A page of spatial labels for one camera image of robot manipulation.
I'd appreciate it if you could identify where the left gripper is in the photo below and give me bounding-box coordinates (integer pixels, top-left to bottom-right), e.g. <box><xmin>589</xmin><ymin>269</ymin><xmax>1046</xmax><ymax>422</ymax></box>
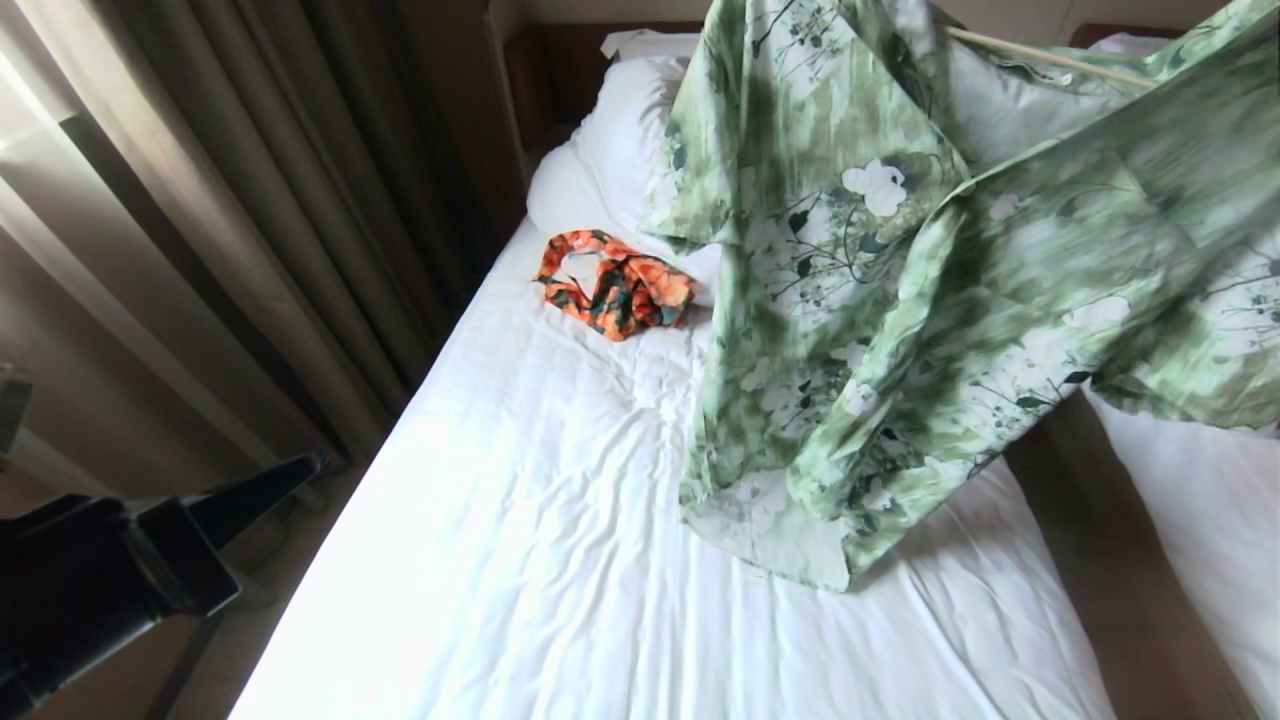
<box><xmin>0</xmin><ymin>450</ymin><xmax>327</xmax><ymax>717</ymax></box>

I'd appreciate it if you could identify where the green floral shirt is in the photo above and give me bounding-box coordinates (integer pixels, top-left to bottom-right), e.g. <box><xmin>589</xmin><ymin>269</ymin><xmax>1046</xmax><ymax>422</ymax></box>
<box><xmin>640</xmin><ymin>0</ymin><xmax>1280</xmax><ymax>593</ymax></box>

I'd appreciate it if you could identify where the wooden hanger rod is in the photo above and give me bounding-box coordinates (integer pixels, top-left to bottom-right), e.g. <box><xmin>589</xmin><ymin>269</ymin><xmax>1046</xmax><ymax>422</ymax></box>
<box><xmin>938</xmin><ymin>24</ymin><xmax>1163</xmax><ymax>91</ymax></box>

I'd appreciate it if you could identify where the white bed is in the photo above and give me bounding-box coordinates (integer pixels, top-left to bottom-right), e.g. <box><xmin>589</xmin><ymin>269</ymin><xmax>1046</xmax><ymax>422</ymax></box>
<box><xmin>229</xmin><ymin>212</ymin><xmax>1117</xmax><ymax>720</ymax></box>
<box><xmin>1084</xmin><ymin>384</ymin><xmax>1280</xmax><ymax>717</ymax></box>

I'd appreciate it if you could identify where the brown curtain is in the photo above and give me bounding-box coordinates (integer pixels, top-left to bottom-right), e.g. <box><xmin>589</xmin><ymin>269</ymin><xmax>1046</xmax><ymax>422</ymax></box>
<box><xmin>0</xmin><ymin>0</ymin><xmax>506</xmax><ymax>491</ymax></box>

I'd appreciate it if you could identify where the orange floral garment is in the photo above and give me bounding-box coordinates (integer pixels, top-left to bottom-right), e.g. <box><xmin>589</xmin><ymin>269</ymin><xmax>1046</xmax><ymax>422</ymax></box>
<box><xmin>534</xmin><ymin>229</ymin><xmax>697</xmax><ymax>343</ymax></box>

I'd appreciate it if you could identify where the white pillow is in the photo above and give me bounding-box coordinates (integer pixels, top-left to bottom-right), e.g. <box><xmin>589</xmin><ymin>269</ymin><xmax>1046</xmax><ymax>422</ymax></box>
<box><xmin>526</xmin><ymin>54</ymin><xmax>723</xmax><ymax>257</ymax></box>
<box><xmin>600</xmin><ymin>28</ymin><xmax>702</xmax><ymax>61</ymax></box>
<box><xmin>1088</xmin><ymin>32</ymin><xmax>1173</xmax><ymax>57</ymax></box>

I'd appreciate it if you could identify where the dark wooden headboard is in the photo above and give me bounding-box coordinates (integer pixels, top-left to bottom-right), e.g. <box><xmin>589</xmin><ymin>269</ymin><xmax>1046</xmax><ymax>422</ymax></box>
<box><xmin>1068</xmin><ymin>22</ymin><xmax>1191</xmax><ymax>51</ymax></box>
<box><xmin>503</xmin><ymin>20</ymin><xmax>705</xmax><ymax>153</ymax></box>

